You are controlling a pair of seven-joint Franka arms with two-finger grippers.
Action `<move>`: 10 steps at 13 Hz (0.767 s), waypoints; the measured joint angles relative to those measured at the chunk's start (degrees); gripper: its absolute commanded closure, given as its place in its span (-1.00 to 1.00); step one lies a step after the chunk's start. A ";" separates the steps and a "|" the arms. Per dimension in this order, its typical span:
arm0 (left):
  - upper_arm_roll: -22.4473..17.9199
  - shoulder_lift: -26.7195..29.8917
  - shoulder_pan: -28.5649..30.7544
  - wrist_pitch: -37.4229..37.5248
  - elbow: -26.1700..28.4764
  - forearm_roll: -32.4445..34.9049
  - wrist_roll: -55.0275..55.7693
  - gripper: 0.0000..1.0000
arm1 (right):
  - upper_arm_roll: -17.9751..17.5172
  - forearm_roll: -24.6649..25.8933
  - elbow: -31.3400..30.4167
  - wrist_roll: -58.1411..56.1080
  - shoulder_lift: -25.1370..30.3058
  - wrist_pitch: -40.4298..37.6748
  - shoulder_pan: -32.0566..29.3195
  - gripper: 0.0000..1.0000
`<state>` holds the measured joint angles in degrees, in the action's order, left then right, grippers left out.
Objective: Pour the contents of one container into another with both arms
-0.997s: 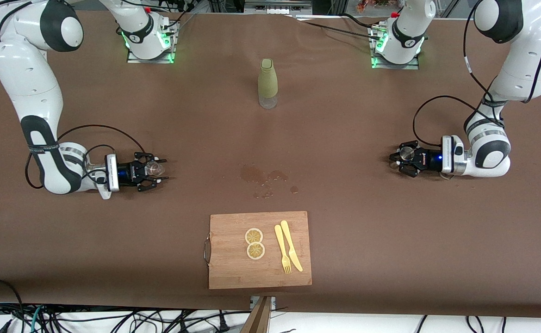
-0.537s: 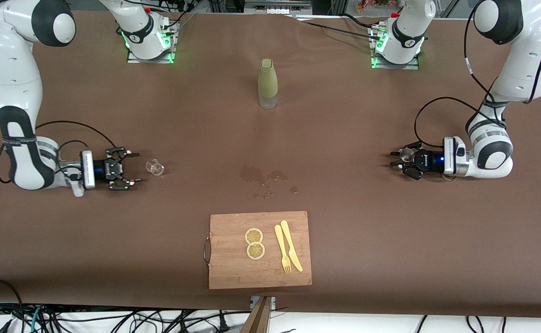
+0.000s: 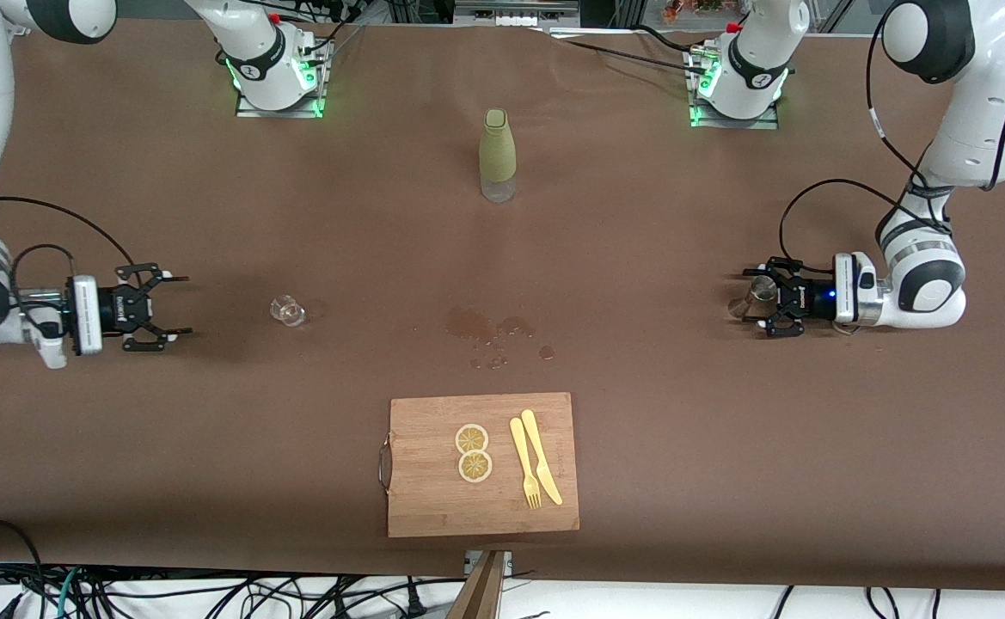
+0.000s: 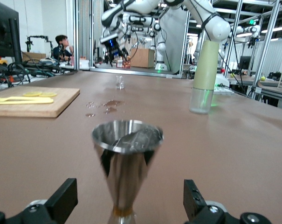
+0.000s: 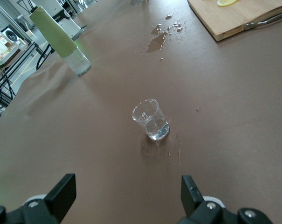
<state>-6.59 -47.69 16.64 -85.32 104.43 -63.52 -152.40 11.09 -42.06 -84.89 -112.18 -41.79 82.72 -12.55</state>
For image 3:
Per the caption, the stainless steel jigger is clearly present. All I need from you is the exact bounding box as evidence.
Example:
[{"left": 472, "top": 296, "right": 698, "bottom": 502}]
[{"left": 727, "top": 275, "right": 780, "bottom": 319}]

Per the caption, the yellow plastic knife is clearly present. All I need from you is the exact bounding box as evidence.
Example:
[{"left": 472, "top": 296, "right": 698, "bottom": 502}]
[{"left": 521, "top": 409, "right": 564, "bottom": 506}]

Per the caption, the yellow plastic fork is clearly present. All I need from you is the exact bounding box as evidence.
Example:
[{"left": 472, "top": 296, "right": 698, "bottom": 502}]
[{"left": 510, "top": 417, "right": 543, "bottom": 510}]

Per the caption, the spilled liquid puddle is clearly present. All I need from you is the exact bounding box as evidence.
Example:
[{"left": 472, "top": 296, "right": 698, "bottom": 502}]
[{"left": 446, "top": 308, "right": 557, "bottom": 371}]

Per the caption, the glass bottle with green sleeve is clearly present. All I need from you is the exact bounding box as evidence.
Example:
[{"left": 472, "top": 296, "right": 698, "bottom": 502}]
[{"left": 479, "top": 108, "right": 518, "bottom": 204}]

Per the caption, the wooden cutting board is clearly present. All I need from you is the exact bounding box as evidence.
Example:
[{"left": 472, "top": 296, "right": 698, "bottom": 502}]
[{"left": 388, "top": 392, "right": 580, "bottom": 539}]

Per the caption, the grey power strip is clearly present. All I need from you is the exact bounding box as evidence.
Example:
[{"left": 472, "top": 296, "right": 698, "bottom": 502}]
[{"left": 455, "top": 0, "right": 580, "bottom": 27}]

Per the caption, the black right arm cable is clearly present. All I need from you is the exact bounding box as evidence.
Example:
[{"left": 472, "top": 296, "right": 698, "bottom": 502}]
[{"left": 0, "top": 196, "right": 138, "bottom": 338}]

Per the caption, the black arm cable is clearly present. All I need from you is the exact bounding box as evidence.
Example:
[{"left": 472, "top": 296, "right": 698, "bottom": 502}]
[
  {"left": 0, "top": 196, "right": 138, "bottom": 338},
  {"left": 779, "top": 0, "right": 935, "bottom": 278}
]

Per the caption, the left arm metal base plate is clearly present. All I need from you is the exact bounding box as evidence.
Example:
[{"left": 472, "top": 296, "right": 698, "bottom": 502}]
[{"left": 689, "top": 45, "right": 780, "bottom": 130}]

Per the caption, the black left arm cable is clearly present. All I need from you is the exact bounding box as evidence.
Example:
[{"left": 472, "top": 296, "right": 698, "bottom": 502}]
[{"left": 779, "top": 0, "right": 935, "bottom": 278}]

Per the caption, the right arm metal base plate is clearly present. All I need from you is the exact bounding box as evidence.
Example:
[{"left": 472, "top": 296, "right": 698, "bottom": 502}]
[{"left": 236, "top": 39, "right": 328, "bottom": 119}]

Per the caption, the black cable on table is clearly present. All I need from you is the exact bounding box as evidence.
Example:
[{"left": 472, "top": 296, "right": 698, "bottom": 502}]
[
  {"left": 554, "top": 36, "right": 714, "bottom": 78},
  {"left": 635, "top": 24, "right": 709, "bottom": 57}
]

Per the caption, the teal floor cable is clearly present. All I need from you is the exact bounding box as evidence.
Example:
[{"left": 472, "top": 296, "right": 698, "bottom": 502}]
[{"left": 55, "top": 567, "right": 82, "bottom": 619}]

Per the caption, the wooden post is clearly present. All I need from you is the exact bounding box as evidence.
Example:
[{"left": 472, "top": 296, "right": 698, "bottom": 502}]
[{"left": 446, "top": 550, "right": 507, "bottom": 619}]

